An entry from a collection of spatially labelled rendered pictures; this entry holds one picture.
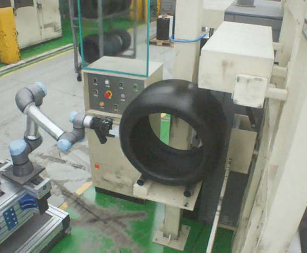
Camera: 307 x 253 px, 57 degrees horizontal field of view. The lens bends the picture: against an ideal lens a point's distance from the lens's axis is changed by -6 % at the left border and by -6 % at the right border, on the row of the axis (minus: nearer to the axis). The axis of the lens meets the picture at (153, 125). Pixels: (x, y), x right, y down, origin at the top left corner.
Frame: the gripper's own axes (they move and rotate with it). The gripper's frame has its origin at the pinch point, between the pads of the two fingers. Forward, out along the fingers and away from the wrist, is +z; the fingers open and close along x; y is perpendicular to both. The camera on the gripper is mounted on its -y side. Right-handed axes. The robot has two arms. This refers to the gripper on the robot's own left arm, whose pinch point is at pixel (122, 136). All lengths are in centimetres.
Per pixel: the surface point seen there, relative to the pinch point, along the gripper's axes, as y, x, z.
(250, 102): 63, -48, 59
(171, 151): -11.1, 15.5, 27.7
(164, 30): -91, 610, -153
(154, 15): -126, 947, -293
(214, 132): 26, -9, 50
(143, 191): -24.4, -12.2, 21.1
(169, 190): -27.0, -1.4, 34.3
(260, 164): -3, 19, 82
